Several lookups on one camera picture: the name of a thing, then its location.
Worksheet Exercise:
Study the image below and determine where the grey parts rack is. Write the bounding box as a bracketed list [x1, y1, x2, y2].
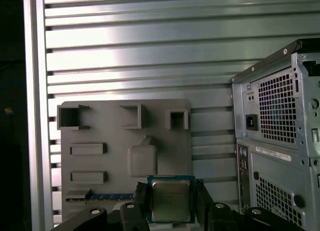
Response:
[56, 98, 193, 228]

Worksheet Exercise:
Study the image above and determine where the black PC case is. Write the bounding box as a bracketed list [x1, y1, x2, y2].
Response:
[229, 38, 320, 231]

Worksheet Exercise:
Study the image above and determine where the RAM stick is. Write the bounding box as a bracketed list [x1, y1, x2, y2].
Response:
[65, 192, 136, 204]

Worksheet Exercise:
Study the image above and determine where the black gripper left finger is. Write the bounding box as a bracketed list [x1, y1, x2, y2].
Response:
[53, 180, 151, 231]

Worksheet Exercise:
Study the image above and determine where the silver CPU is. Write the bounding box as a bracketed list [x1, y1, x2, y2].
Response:
[146, 174, 196, 223]

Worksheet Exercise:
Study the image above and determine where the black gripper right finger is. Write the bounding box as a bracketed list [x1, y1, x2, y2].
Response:
[194, 179, 310, 231]

